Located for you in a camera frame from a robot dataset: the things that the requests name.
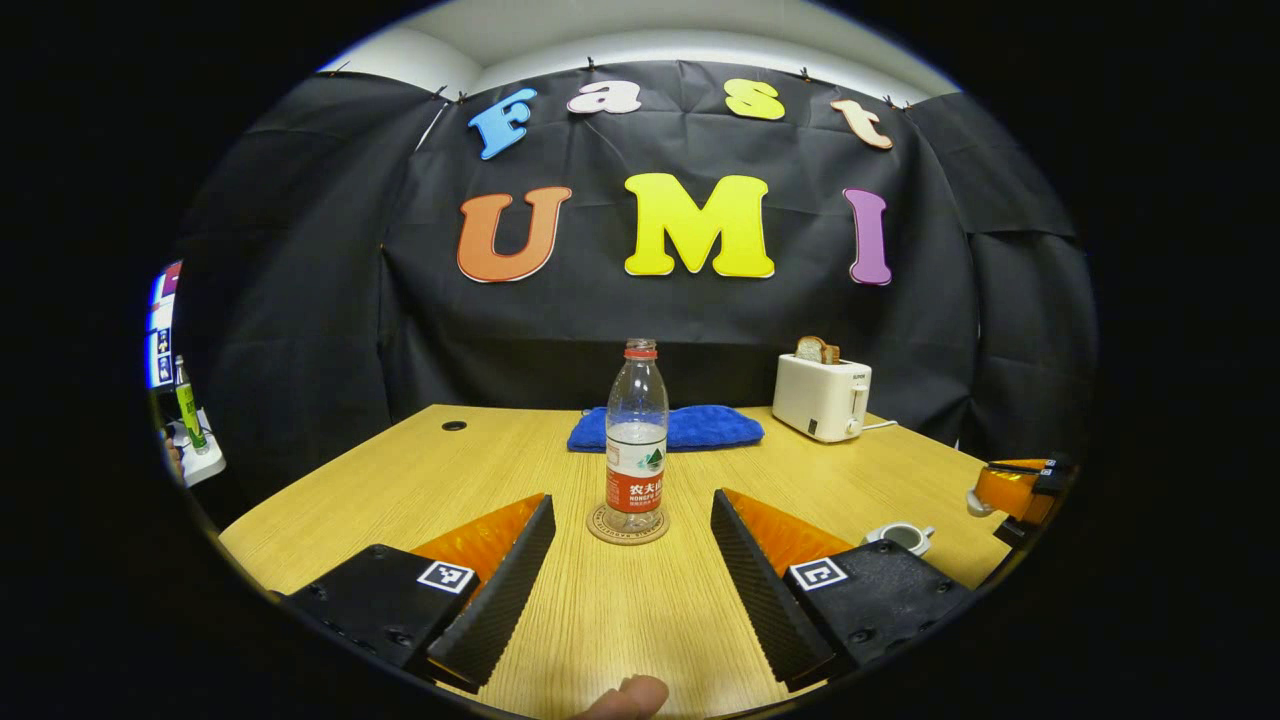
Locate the white ceramic teacup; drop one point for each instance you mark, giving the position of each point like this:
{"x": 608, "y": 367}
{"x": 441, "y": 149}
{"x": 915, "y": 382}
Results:
{"x": 900, "y": 537}

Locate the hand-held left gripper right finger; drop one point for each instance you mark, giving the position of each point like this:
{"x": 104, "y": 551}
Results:
{"x": 765, "y": 590}

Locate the white toaster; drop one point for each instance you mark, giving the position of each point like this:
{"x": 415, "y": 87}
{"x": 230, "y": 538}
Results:
{"x": 815, "y": 400}

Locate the black backdrop cloth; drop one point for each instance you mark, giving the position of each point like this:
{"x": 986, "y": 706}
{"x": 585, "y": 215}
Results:
{"x": 560, "y": 330}

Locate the toasted bread slice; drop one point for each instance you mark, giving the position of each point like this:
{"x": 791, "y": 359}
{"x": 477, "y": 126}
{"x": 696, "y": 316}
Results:
{"x": 815, "y": 350}

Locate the green bottle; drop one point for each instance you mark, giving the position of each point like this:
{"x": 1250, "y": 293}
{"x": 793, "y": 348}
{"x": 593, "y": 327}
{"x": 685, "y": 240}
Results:
{"x": 188, "y": 405}

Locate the white plastic box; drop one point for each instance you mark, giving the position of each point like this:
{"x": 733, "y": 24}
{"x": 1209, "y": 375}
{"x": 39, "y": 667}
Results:
{"x": 205, "y": 462}

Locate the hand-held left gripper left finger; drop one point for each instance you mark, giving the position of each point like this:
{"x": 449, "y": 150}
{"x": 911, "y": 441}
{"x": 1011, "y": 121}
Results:
{"x": 505, "y": 590}

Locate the clear plastic water bottle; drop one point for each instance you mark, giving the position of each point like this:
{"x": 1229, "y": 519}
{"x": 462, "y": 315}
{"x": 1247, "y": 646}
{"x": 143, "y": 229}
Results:
{"x": 636, "y": 450}

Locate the wall screen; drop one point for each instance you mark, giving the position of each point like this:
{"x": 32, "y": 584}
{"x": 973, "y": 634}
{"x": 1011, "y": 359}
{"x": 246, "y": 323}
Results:
{"x": 163, "y": 330}

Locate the white teacup lid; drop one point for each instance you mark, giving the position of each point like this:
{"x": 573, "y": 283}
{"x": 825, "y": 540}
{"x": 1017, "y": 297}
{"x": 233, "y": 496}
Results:
{"x": 978, "y": 502}

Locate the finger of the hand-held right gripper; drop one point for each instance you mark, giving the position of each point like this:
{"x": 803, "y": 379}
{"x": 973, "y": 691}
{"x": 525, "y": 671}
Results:
{"x": 1015, "y": 531}
{"x": 1010, "y": 490}

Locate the round brown coaster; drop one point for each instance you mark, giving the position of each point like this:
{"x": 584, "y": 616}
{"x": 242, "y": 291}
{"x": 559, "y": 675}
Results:
{"x": 600, "y": 530}

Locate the blue towel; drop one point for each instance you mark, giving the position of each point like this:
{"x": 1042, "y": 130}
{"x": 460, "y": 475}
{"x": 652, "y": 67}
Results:
{"x": 710, "y": 428}

